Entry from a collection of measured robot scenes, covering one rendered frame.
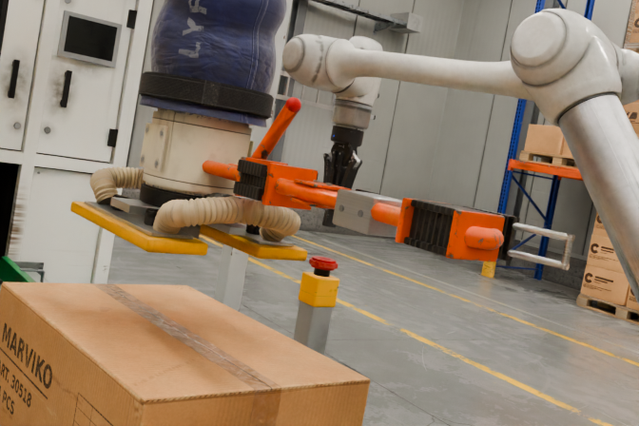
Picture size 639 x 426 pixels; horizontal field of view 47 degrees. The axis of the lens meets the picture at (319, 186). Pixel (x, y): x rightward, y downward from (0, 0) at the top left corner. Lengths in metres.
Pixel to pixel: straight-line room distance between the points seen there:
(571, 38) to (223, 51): 0.54
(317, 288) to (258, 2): 0.77
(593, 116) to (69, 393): 0.90
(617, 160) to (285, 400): 0.61
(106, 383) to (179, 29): 0.55
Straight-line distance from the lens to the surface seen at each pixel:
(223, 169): 1.14
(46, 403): 1.28
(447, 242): 0.77
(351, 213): 0.89
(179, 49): 1.20
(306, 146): 11.48
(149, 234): 1.12
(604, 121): 1.22
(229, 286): 4.30
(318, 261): 1.74
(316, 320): 1.76
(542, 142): 9.91
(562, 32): 1.22
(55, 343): 1.25
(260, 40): 1.23
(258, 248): 1.18
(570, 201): 11.18
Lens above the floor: 1.30
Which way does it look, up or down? 3 degrees down
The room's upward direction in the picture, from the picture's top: 10 degrees clockwise
